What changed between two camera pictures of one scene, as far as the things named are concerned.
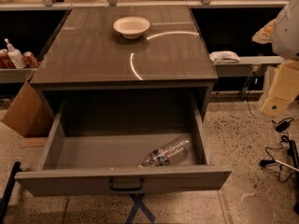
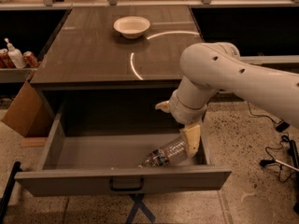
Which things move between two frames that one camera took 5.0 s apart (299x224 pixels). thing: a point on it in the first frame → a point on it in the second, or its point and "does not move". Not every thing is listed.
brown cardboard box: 30,115 does not move
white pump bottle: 16,56 does not move
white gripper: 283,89 → 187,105
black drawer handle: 126,189 does not move
